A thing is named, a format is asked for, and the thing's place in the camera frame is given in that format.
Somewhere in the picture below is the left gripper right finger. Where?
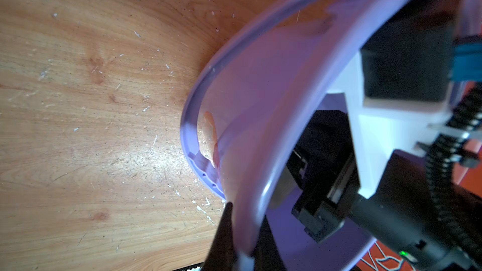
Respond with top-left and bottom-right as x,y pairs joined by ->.
254,217 -> 287,271

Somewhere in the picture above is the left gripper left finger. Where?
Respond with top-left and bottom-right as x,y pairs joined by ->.
201,202 -> 236,271

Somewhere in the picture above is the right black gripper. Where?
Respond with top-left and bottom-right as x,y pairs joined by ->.
286,110 -> 359,243

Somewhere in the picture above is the purple plastic bucket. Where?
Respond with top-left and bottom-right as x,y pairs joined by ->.
180,0 -> 481,270

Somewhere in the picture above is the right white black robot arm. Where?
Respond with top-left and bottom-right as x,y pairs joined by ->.
287,110 -> 481,270

